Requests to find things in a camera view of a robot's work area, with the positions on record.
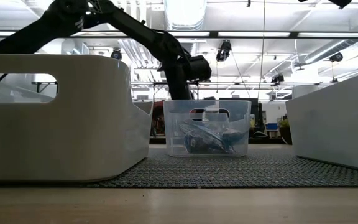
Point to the red background cabinet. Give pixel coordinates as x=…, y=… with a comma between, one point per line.
x=158, y=115

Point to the black frame beam with lights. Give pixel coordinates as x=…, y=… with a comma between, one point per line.
x=253, y=34

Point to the black hanging camera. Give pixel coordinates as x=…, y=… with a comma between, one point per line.
x=224, y=51

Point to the clear plastic bin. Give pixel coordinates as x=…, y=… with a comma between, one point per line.
x=207, y=105

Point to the purple-ended blue granola bar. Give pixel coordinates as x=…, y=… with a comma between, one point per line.
x=205, y=134

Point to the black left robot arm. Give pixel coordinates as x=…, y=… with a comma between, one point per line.
x=42, y=28

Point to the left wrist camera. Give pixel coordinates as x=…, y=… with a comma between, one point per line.
x=200, y=68

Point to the silver ventilation duct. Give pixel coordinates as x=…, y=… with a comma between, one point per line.
x=185, y=15

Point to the grey woven placemat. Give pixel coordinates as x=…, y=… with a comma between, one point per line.
x=228, y=171

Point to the black monitor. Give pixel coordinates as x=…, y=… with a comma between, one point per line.
x=255, y=112

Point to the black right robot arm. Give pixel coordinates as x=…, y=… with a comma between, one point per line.
x=339, y=2

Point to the translucent white plastic bin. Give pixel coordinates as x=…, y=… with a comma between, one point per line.
x=73, y=140

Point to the green plant sprig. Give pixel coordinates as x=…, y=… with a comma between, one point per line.
x=285, y=132

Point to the blue storage box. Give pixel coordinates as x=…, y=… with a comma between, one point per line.
x=272, y=126

